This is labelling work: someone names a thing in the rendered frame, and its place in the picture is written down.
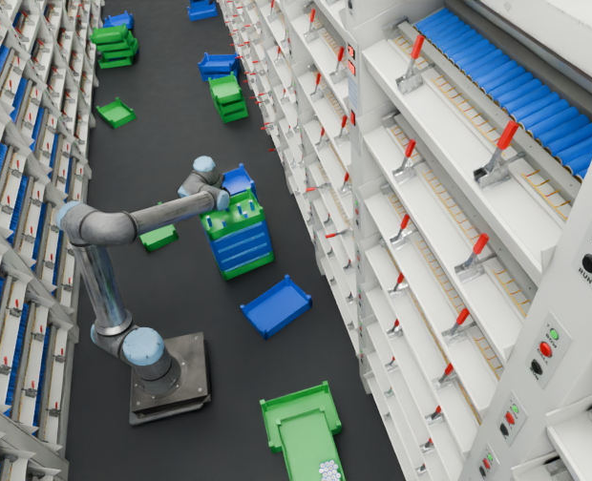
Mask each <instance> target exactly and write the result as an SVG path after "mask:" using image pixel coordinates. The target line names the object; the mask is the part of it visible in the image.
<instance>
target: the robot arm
mask: <svg viewBox="0 0 592 481"><path fill-rule="evenodd" d="M193 167H194V170H193V171H192V173H191V174H190V175H189V177H188V178H187V179H186V181H185V182H184V183H183V184H182V186H181V187H180V189H179V191H178V193H179V195H180V197H181V199H176V200H173V201H169V202H166V203H163V204H160V205H157V206H153V207H150V208H147V209H143V210H140V211H137V212H134V213H131V214H129V213H127V212H118V213H103V212H101V211H99V210H96V209H95V208H93V207H91V206H88V205H87V204H85V203H82V202H79V201H71V202H69V203H67V204H65V205H64V206H63V207H62V208H61V209H60V210H59V213H58V214H57V216H56V224H57V226H58V227H59V228H60V230H62V231H65V232H66V234H67V237H68V240H69V242H70V244H71V246H72V248H73V251H74V255H75V258H76V260H77V263H78V266H79V269H80V272H81V275H82V277H83V280H84V282H85V285H86V288H87V291H88V294H89V296H90V299H91V302H92V305H93V308H94V311H95V314H96V320H95V324H93V326H92V329H91V338H92V340H93V342H94V343H95V344H96V345H97V346H99V347H100V348H103V349H104V350H106V351H107V352H109V353H111V354H112V355H114V356H116V357H117V358H118V359H119V360H121V361H123V362H124V363H126V364H127V365H129V366H131V367H132V368H133V369H134V370H135V371H136V372H137V382H138V384H139V386H140V387H141V389H142V390H143V391H144V392H146V393H148V394H151V395H159V394H162V393H165V392H167V391H169V390H170V389H172V388H173V387H174V386H175V385H176V384H177V382H178V381H179V379H180V375H181V366H180V362H179V360H178V359H177V358H176V357H175V356H173V355H171V354H169V352H168V350H167V348H166V346H165V344H164V342H163V340H162V339H161V337H160V336H159V335H158V333H157V332H156V331H155V330H154V329H152V328H148V327H138V326H137V325H135V324H134V321H133V318H132V315H131V313H130V312H129V311H128V310H126V309H124V306H123V302H122V299H121V296H120V293H119V290H118V286H117V283H116V277H115V274H114V270H113V267H112V265H111V261H110V258H109V254H108V251H107V248H106V246H121V245H126V244H129V243H132V242H134V241H135V240H136V239H137V236H140V235H143V234H146V233H148V232H151V231H154V230H157V229H160V228H162V227H164V226H167V225H170V224H173V223H176V222H179V221H181V220H186V219H189V218H192V217H195V216H196V215H199V214H202V213H205V212H209V211H212V210H218V211H224V210H225V209H226V208H227V207H228V205H229V203H230V197H231V194H230V192H229V191H228V190H227V189H226V187H224V186H222V184H223V182H224V180H225V175H222V174H219V172H218V170H217V167H216V165H215V162H214V161H213V160H212V158H211V157H198V158H197V159H196V160H195V161H194V166H193Z"/></svg>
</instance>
